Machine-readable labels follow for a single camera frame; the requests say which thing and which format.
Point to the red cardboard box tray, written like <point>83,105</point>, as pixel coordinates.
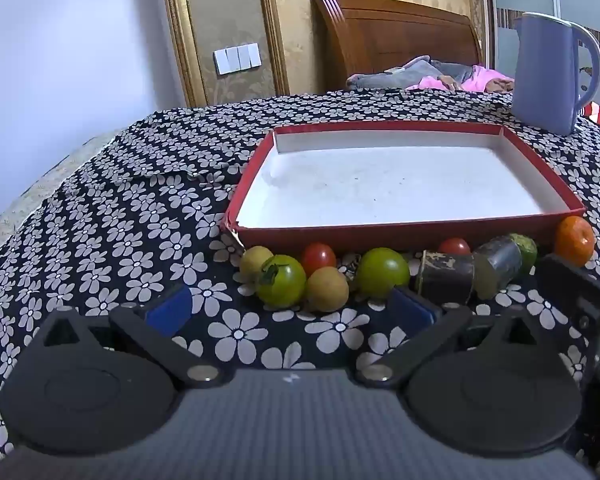
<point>395,190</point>

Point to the black floral blanket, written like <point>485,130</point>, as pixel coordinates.
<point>130,240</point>

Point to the grey clothing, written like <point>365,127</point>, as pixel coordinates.
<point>405,74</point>

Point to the beige patterned bedsheet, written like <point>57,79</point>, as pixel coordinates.
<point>35,185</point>

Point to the white light switch panel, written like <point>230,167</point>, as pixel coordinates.
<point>237,58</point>

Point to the green tomato with stem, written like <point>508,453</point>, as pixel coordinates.
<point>281,281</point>

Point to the red cherry tomato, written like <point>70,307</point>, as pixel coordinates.
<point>454,246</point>
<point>318,257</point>

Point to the yellow longan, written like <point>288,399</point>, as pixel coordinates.
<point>252,261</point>
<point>327,288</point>

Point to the wooden headboard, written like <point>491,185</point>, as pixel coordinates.
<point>395,35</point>

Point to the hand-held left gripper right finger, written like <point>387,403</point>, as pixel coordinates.
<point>410,307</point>

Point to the blue pitcher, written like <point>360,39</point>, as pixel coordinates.
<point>547,72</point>

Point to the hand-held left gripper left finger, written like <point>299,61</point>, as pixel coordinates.
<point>170,311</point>

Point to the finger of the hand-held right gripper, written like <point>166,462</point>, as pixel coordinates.
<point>577,287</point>

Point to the green lime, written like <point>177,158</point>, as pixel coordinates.
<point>528,250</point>

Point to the dark sugarcane piece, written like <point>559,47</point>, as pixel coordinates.
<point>445,277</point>
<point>500,265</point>

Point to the gold framed wall panel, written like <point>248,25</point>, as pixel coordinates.
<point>220,20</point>

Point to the orange tangerine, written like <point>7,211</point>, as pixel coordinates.
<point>574,240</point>

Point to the pink clothing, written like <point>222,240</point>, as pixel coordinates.
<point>485,79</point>

